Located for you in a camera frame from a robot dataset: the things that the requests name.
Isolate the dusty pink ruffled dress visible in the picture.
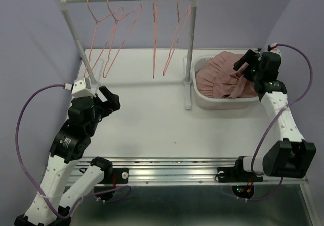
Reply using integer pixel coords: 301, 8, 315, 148
196, 51, 257, 99

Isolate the pink wire hanger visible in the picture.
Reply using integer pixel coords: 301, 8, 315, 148
163, 0, 191, 76
153, 0, 158, 78
102, 0, 143, 78
86, 0, 124, 77

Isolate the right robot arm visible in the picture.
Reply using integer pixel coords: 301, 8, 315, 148
233, 44, 316, 180

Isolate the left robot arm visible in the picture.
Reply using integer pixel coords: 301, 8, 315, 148
14, 86, 120, 225

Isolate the white plastic basket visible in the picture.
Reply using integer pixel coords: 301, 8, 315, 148
191, 54, 259, 110

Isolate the white clothes rack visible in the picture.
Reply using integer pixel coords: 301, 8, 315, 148
56, 0, 198, 110

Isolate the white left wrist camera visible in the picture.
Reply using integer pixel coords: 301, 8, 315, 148
63, 77, 95, 98

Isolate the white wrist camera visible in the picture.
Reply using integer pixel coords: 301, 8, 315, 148
63, 77, 95, 98
267, 43, 281, 56

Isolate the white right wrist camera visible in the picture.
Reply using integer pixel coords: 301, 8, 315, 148
267, 43, 281, 56

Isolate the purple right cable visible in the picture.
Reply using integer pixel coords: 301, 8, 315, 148
220, 43, 314, 201

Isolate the purple cable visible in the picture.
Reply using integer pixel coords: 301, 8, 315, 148
15, 83, 132, 219
220, 43, 314, 201

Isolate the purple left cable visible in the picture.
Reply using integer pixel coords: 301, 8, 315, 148
15, 83, 132, 219

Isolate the empty pink wire hanger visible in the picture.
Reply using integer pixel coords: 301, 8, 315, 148
86, 0, 124, 77

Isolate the aluminium mounting rail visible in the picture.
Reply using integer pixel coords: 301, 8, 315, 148
70, 156, 308, 187

